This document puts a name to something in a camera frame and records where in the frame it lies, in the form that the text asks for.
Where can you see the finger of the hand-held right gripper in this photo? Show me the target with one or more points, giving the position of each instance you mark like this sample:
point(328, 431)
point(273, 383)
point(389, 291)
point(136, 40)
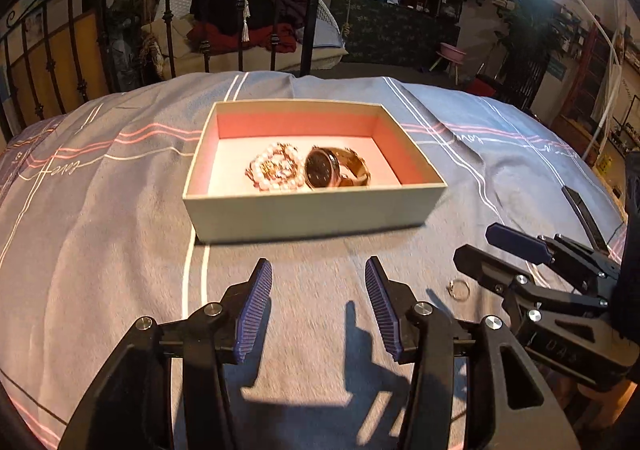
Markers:
point(517, 242)
point(487, 267)

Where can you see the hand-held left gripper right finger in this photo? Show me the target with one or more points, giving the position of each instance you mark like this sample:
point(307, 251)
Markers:
point(385, 310)

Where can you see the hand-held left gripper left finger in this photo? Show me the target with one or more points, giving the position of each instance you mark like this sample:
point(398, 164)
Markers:
point(252, 315)

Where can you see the pale box with pink lining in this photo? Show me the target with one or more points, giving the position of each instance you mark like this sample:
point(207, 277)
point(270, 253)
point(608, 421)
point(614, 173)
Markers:
point(300, 217)

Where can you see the gold watch with dark dial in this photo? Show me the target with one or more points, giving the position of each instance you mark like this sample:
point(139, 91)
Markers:
point(320, 169)

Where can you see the person's right forearm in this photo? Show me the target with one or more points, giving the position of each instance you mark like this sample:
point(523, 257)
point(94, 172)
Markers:
point(610, 405)

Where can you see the black flat rectangular object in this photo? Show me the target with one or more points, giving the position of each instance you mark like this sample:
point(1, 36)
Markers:
point(585, 217)

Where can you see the red container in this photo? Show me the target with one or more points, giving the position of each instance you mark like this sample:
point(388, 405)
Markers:
point(481, 86)

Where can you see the grey striped bedsheet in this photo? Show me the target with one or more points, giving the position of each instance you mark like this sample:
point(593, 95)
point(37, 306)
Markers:
point(100, 230)

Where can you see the wooden display shelf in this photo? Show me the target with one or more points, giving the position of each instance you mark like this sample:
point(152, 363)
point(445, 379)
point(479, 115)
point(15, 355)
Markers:
point(590, 80)

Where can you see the pink stool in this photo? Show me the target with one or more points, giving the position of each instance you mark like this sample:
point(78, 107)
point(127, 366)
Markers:
point(450, 51)

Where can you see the green potted plant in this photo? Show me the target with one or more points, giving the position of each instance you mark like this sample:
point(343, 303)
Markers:
point(530, 30)

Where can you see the green patterned sofa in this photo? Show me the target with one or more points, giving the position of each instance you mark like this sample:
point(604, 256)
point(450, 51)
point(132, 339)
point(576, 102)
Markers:
point(395, 30)

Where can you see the red blanket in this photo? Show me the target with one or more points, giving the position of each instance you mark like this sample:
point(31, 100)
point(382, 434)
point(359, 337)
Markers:
point(220, 37)

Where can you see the black garment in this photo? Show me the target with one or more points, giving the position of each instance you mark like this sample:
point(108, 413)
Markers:
point(225, 7)

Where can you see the orange wooden board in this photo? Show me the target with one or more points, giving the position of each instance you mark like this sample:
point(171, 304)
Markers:
point(60, 60)

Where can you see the black metal bed frame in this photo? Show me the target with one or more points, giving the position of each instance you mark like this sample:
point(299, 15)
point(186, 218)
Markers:
point(310, 30)

